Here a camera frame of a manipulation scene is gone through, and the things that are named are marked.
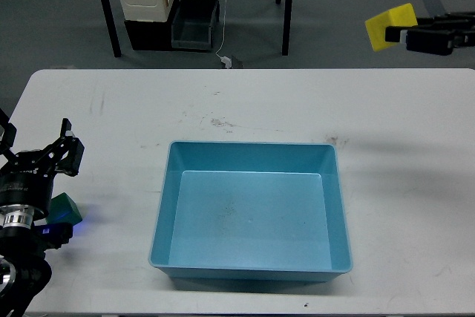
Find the black table leg left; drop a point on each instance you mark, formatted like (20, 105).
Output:
(111, 27)

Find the green block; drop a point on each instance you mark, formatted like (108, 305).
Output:
(63, 210)

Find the light blue plastic box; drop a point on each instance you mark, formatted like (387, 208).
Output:
(257, 211)

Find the black base crate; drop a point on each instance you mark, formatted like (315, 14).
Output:
(154, 36)

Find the yellow block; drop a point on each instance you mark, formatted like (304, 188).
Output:
(400, 16)

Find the white power adapter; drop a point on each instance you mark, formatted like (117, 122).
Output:
(226, 62)

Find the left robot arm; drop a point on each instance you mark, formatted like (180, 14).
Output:
(24, 270)

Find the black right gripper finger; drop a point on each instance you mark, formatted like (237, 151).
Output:
(457, 19)
(438, 40)

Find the dark grey storage bin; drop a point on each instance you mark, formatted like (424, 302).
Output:
(194, 25)

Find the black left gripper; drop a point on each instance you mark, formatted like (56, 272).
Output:
(27, 177)

